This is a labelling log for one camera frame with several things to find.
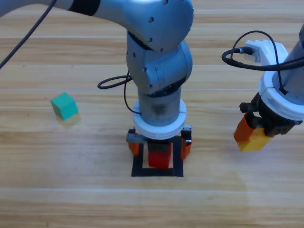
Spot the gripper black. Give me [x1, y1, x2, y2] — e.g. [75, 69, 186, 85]
[126, 125, 193, 160]
[234, 92, 304, 143]

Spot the red wooden block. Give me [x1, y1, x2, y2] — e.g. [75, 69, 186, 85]
[148, 143, 172, 169]

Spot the yellow wooden block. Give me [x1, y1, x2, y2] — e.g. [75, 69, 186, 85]
[237, 128, 271, 152]

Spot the green wooden block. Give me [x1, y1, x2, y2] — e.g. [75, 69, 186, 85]
[50, 92, 78, 121]

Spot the black tape square outline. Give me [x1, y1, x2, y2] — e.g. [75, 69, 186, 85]
[131, 136, 184, 178]

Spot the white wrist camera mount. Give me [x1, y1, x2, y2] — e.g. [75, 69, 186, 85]
[132, 98, 188, 140]
[245, 39, 304, 124]

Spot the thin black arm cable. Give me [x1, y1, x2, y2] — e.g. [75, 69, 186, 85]
[123, 71, 142, 114]
[231, 30, 289, 95]

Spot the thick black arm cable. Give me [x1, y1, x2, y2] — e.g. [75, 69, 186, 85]
[221, 47, 304, 71]
[97, 75, 133, 90]

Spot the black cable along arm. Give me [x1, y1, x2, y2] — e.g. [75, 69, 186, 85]
[0, 0, 57, 69]

